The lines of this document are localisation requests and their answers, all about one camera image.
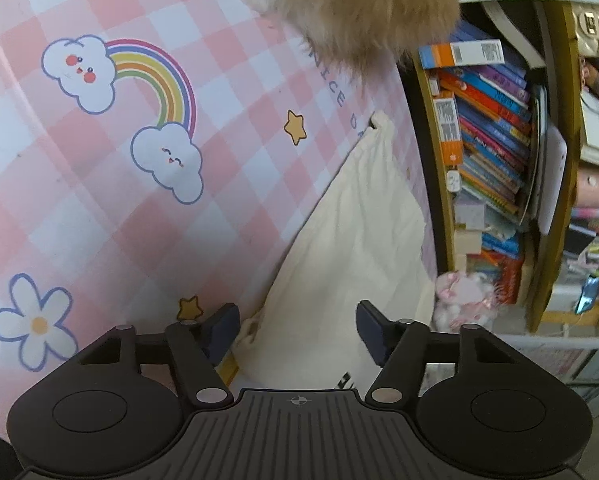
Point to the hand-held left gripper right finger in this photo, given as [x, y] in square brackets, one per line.
[372, 327]

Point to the thick leaning beige book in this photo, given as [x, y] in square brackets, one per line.
[514, 35]

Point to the cream printed t-shirt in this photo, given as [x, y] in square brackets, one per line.
[339, 260]

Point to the red boxed book set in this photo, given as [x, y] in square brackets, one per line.
[499, 280]

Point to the pink checked printed bed sheet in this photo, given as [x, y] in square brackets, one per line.
[129, 185]

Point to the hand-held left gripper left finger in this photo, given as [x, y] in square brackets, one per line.
[224, 332]

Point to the row of colourful books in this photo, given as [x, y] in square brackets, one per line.
[489, 125]

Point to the cream paper box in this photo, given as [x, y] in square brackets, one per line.
[467, 242]

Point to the white charger plug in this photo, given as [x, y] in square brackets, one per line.
[453, 182]

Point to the flat white orange box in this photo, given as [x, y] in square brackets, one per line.
[448, 130]

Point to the pink white plush bunny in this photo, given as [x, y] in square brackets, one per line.
[464, 302]

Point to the cube notepad box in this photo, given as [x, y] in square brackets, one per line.
[468, 212]

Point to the wooden bookshelf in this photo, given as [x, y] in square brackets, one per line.
[564, 110]

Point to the white tablet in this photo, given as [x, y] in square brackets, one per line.
[552, 180]

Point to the small white box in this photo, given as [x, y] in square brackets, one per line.
[433, 86]

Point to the tall white orange box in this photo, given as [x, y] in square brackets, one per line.
[459, 54]

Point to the tan fluffy pet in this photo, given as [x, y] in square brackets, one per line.
[354, 5]

